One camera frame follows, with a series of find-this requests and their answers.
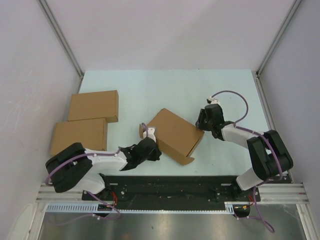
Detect brown cardboard box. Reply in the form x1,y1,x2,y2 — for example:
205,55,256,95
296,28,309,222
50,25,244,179
139,108,204,166

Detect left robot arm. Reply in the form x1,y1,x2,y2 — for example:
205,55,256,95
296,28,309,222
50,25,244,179
45,137,162,200

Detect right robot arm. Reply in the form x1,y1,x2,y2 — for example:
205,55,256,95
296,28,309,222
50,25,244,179
195,103,294,201

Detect lower folded cardboard box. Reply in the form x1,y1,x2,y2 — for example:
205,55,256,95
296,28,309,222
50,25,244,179
50,118,108,156

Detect folded cardboard box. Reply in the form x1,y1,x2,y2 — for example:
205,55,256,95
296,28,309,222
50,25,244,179
50,118,108,156
67,90,119,123

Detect upper folded cardboard box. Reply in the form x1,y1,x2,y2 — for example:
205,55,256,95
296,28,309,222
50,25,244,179
67,90,119,123

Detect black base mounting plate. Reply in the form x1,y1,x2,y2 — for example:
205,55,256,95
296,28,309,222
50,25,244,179
95,174,261,202

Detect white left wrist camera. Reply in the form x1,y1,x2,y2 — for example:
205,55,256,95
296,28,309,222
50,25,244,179
142,127,157,141

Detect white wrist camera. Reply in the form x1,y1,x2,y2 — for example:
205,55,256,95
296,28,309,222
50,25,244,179
206,96,221,105
142,127,157,141

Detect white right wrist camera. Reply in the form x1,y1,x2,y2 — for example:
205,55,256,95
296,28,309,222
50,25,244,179
206,96,221,105

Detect right aluminium side rail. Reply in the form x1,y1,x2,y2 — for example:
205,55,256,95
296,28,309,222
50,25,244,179
252,71,292,177

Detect front aluminium frame rail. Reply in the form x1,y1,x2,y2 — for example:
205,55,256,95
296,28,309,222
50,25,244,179
35,182,307,203

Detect grey slotted cable duct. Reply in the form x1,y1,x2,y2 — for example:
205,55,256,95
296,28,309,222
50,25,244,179
46,202,250,214

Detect right aluminium frame post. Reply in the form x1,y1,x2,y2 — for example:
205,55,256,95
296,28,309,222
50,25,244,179
255,0,304,77

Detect aluminium frame post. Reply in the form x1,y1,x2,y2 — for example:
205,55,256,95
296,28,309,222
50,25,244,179
255,0,304,77
37,0,84,79

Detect left aluminium frame post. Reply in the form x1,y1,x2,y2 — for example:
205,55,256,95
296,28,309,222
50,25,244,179
37,0,84,79

